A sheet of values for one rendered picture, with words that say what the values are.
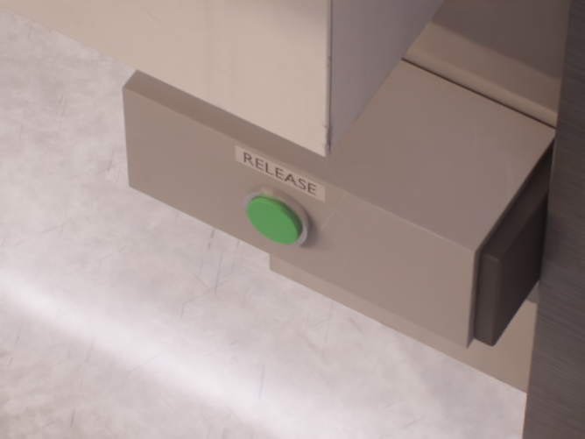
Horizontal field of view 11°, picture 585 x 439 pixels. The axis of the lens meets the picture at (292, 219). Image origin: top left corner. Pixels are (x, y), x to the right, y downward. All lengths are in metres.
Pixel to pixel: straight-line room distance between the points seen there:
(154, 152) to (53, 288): 1.37
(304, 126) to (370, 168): 0.19
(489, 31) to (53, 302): 1.46
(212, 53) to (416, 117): 0.23
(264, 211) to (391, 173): 0.07
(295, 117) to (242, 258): 1.62
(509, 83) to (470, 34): 0.03
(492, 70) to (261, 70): 0.24
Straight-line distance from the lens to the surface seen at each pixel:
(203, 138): 1.50
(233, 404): 2.81
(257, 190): 1.50
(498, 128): 1.49
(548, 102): 1.49
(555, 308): 1.53
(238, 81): 1.29
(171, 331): 2.86
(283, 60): 1.26
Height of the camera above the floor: 2.35
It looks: 53 degrees down
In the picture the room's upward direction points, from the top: straight up
